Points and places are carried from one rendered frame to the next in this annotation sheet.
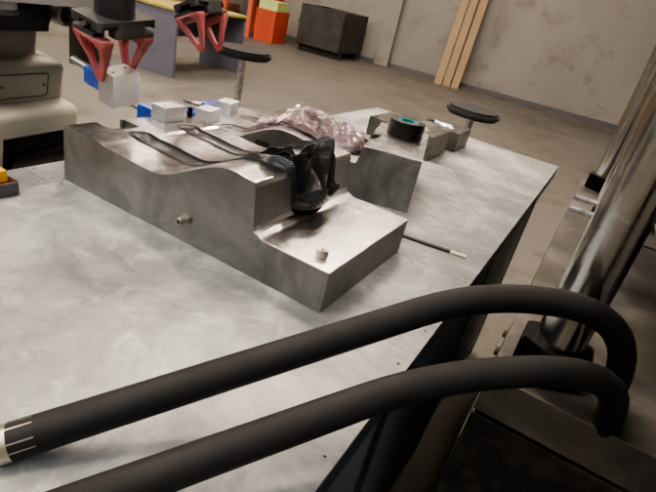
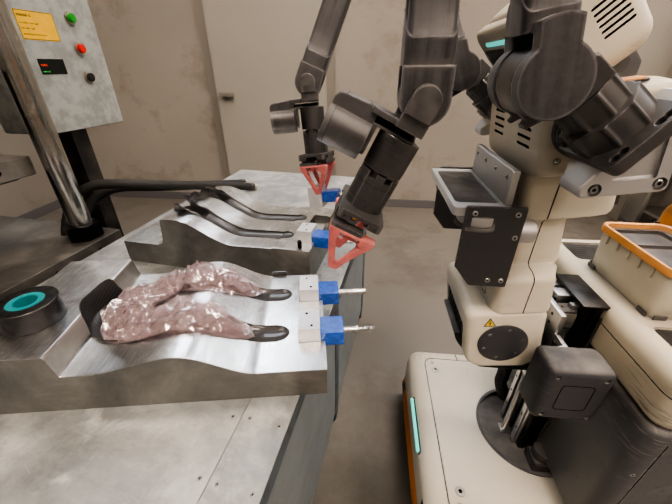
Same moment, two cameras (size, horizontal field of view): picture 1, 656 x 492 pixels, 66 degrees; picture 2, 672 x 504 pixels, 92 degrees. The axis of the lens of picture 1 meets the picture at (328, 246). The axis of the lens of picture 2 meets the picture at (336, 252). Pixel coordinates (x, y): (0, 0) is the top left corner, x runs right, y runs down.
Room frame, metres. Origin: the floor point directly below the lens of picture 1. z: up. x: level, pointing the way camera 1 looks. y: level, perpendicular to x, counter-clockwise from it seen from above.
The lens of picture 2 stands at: (1.62, 0.27, 1.25)
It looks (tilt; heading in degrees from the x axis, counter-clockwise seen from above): 30 degrees down; 168
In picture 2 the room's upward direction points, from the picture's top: straight up
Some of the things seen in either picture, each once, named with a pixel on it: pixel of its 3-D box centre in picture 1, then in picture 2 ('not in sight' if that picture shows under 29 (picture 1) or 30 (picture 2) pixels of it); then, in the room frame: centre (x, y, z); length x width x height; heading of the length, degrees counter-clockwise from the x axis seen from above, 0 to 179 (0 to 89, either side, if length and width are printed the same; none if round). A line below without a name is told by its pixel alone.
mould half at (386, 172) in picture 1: (310, 141); (184, 319); (1.12, 0.09, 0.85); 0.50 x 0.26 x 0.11; 83
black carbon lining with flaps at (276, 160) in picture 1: (239, 144); (236, 211); (0.78, 0.17, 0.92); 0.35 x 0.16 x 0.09; 65
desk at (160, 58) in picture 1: (190, 38); not in sight; (6.05, 2.09, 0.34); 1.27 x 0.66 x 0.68; 160
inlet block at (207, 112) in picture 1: (186, 114); (333, 292); (1.09, 0.37, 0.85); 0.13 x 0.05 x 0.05; 83
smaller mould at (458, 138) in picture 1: (437, 132); not in sight; (1.67, -0.26, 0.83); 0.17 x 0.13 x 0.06; 65
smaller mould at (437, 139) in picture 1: (407, 135); not in sight; (1.50, -0.15, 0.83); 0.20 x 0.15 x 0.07; 65
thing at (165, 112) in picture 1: (149, 111); (326, 239); (0.93, 0.39, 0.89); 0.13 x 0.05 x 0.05; 66
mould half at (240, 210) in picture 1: (239, 178); (236, 226); (0.76, 0.16, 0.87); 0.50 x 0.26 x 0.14; 65
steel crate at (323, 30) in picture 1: (332, 32); not in sight; (10.94, 0.91, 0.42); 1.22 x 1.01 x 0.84; 163
